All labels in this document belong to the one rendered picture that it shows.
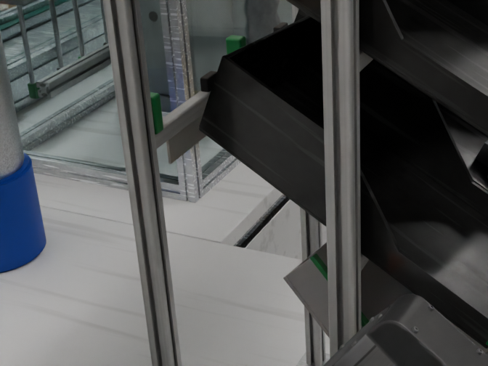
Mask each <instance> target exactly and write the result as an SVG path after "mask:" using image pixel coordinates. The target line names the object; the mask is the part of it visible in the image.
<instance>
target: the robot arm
mask: <svg viewBox="0 0 488 366"><path fill-rule="evenodd" d="M323 366H488V352H486V353H484V352H483V351H482V350H481V349H480V348H479V347H478V346H477V345H476V344H474V343H473V342H472V341H471V340H470V339H469V338H468V337H466V336H465V335H464V334H463V333H462V332H461V331H459V330H458V329H457V328H456V327H455V326H454V325H453V324H452V323H451V322H450V321H449V320H448V319H446V318H445V317H444V316H443V315H442V314H441V313H440V312H438V311H437V310H436V309H435V308H434V307H433V306H432V305H430V303H429V302H427V300H425V299H424V298H422V297H421V296H418V295H415V294H405V295H403V296H400V297H399V298H398V299H397V300H396V301H395V302H394V303H392V304H391V305H390V306H389V307H387V308H385V309H384V310H383V311H382V312H380V313H379V314H378V315H376V316H375V317H372V318H371V319H370V321H369V322H368V323H367V324H366V325H365V326H364V327H363V328H362V329H361V330H359V331H358V332H357V333H356V334H355V335H354V336H353V337H352V338H351V339H350V340H349V341H347V342H346V343H345V344H342V345H341V346H340V347H339V350H338V351H337V352H336V353H335V354H334V355H333V356H332V357H331V358H330V359H329V360H328V361H327V362H326V363H325V364H324V365H323Z"/></svg>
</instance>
